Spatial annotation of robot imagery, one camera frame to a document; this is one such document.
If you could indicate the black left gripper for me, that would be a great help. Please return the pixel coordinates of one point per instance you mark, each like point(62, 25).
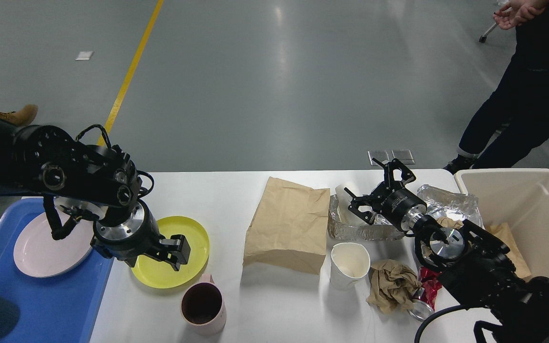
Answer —
point(140, 235)

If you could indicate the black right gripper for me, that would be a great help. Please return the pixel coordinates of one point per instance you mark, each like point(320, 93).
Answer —
point(396, 202)

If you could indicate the pink mug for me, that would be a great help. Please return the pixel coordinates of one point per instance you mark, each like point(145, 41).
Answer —
point(203, 308)

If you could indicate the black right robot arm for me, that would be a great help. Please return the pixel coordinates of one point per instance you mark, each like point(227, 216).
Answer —
point(472, 263)

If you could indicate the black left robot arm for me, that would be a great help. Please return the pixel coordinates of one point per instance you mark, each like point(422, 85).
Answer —
point(88, 178)

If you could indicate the bare hand of bystander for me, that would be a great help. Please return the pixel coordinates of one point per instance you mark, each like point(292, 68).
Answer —
point(516, 12)

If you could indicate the yellow plate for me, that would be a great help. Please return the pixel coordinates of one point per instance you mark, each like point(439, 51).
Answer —
point(160, 275)

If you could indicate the aluminium foil tray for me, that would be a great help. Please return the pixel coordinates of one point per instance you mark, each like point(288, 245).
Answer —
point(339, 230)

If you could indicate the metal floor socket plates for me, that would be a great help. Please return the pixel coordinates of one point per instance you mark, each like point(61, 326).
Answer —
point(384, 156)

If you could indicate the white paper cup in tray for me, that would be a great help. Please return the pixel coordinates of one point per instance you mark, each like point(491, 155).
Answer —
point(344, 199)

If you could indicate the crumpled foil sheet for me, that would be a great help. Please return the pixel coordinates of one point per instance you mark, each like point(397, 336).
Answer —
point(448, 208)

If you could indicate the crumpled brown paper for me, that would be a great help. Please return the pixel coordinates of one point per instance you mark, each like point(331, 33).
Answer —
point(392, 286)

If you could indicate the red wrapper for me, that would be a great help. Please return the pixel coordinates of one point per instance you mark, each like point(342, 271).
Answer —
point(430, 284)

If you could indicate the brown paper bag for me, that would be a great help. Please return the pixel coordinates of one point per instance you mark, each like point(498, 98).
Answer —
point(288, 228)

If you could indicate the blue plastic tray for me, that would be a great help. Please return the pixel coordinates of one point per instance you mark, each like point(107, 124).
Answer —
point(60, 309)

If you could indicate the pink plate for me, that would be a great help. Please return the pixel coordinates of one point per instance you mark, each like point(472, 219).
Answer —
point(37, 254)

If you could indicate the metal can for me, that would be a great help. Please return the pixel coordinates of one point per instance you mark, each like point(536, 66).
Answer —
point(420, 309)

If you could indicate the brown paper in bin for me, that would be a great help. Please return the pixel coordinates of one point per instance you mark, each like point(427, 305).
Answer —
point(503, 232)

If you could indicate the beige plastic bin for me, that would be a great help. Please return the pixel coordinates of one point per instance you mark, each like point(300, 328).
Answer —
point(520, 199)

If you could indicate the office chair base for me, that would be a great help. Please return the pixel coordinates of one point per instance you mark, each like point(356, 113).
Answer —
point(484, 36)

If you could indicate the person in dark jeans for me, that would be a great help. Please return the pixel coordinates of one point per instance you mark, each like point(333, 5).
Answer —
point(515, 118)

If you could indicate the white floor marker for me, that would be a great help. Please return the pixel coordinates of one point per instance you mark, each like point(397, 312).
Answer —
point(84, 56)

